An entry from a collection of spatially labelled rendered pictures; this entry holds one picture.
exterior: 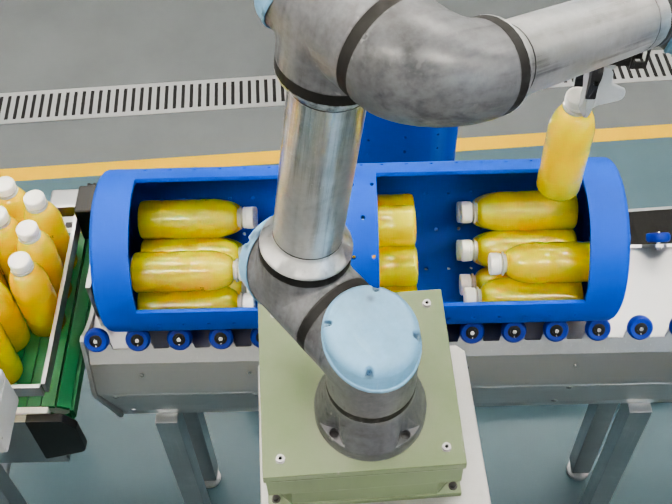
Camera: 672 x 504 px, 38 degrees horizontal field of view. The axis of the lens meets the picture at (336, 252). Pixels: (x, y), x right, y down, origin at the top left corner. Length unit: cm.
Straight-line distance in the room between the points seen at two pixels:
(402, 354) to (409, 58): 41
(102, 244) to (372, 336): 62
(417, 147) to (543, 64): 119
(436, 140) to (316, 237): 104
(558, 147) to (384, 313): 49
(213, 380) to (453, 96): 109
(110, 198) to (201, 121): 189
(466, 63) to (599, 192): 81
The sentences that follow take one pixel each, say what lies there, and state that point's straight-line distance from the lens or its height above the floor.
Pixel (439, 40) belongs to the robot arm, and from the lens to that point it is 86.
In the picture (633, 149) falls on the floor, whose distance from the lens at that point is 349.
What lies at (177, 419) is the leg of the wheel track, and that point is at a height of 63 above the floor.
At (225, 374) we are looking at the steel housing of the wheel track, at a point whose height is 87.
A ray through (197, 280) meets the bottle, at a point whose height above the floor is 111.
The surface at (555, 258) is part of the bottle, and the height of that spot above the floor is 113.
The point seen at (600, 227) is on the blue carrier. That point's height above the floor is 121.
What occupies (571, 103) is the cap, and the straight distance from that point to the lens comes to 148.
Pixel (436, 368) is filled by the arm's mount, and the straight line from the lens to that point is 138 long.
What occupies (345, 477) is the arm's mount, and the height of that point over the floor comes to 123.
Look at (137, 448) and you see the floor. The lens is 280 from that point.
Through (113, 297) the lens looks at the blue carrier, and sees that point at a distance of 165.
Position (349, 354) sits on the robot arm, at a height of 148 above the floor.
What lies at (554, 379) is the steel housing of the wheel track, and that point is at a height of 85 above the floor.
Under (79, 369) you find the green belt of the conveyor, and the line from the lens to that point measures 190.
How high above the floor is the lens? 244
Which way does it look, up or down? 52 degrees down
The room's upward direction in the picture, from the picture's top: 3 degrees counter-clockwise
